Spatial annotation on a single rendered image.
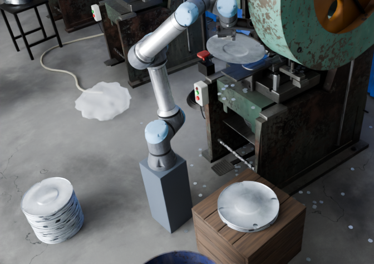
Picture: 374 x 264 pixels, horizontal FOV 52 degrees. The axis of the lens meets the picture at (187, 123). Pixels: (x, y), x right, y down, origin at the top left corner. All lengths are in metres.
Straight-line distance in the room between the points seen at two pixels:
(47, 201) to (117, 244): 0.46
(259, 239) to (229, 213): 0.18
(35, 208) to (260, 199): 1.24
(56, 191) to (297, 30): 1.58
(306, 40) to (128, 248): 1.45
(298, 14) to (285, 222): 0.92
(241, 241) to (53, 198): 1.10
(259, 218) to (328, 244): 0.55
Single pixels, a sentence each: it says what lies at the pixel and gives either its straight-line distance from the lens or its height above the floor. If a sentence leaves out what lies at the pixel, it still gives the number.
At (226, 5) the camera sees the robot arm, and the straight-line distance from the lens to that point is 1.50.
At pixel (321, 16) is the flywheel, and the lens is 1.73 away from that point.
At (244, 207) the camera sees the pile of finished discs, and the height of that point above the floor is 0.38.
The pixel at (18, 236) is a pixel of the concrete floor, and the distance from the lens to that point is 2.60.
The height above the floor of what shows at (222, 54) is 0.90.
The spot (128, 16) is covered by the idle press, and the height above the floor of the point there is 0.64.
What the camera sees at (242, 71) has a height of 0.78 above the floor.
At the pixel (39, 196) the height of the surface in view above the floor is 0.25.
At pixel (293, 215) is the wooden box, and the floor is 0.35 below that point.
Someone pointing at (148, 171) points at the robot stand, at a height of 0.43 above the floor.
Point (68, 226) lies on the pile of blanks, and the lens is 2.38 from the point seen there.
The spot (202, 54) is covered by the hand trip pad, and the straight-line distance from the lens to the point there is 2.31.
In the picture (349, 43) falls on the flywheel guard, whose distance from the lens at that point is 1.82.
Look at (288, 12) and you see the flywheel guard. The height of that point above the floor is 1.27.
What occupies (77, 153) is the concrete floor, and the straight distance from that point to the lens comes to 2.98.
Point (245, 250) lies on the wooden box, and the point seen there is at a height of 0.35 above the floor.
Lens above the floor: 1.82
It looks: 37 degrees down
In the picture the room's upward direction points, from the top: 7 degrees counter-clockwise
